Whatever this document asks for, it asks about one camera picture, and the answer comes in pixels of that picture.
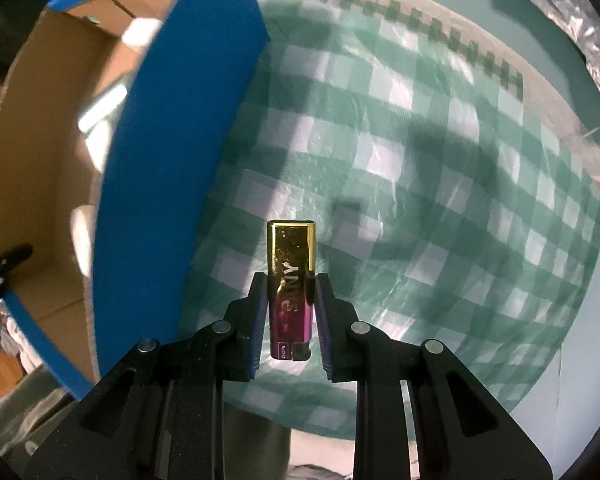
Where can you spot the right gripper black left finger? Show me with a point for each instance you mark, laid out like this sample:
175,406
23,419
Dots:
158,413

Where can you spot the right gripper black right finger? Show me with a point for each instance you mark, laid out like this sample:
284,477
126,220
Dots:
461,431

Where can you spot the blue-edged cardboard box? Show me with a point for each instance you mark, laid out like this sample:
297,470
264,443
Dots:
112,118

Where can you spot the green checkered tablecloth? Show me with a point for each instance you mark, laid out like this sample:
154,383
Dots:
444,208

